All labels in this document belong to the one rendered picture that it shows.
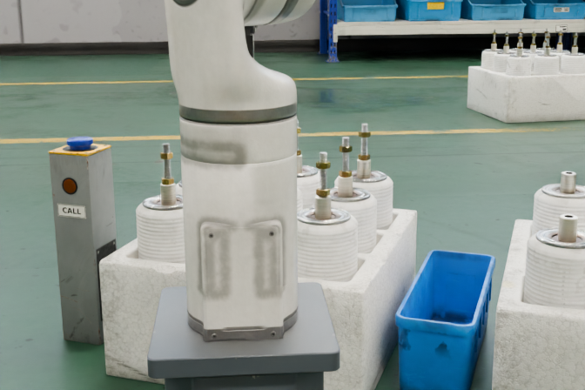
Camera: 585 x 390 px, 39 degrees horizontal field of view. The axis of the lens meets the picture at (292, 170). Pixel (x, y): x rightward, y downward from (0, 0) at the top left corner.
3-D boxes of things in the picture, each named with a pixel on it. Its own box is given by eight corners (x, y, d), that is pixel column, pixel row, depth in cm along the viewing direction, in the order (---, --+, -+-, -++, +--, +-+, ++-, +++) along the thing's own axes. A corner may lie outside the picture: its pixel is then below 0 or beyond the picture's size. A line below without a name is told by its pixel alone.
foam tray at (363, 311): (361, 418, 109) (363, 292, 105) (105, 375, 121) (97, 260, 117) (414, 307, 145) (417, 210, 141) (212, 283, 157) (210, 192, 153)
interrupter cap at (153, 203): (198, 210, 117) (198, 205, 117) (145, 214, 115) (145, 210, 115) (190, 196, 124) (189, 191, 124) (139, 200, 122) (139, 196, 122)
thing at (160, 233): (211, 326, 121) (207, 209, 117) (145, 335, 118) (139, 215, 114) (198, 302, 130) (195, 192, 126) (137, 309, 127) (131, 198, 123)
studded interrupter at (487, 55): (503, 95, 343) (507, 30, 336) (480, 95, 345) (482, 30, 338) (502, 92, 352) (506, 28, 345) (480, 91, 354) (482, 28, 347)
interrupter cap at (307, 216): (336, 230, 108) (336, 225, 107) (285, 223, 111) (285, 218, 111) (359, 215, 114) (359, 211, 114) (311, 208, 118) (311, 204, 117)
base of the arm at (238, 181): (302, 338, 64) (301, 124, 60) (184, 342, 63) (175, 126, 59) (293, 293, 73) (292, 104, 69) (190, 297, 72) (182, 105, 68)
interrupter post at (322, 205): (326, 222, 111) (326, 199, 110) (311, 220, 112) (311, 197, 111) (334, 218, 113) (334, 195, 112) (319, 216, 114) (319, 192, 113)
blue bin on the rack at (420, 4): (391, 17, 586) (392, -12, 581) (443, 16, 590) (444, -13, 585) (406, 22, 538) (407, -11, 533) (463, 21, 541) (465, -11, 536)
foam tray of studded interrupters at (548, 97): (597, 119, 326) (601, 74, 321) (506, 123, 319) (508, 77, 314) (549, 104, 363) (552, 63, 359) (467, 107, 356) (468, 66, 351)
